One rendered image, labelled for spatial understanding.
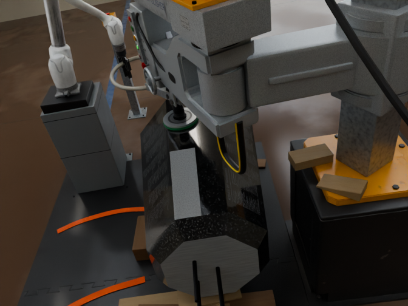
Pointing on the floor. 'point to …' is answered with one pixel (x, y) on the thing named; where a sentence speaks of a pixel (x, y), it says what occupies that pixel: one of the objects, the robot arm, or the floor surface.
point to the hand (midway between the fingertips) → (127, 73)
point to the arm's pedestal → (89, 144)
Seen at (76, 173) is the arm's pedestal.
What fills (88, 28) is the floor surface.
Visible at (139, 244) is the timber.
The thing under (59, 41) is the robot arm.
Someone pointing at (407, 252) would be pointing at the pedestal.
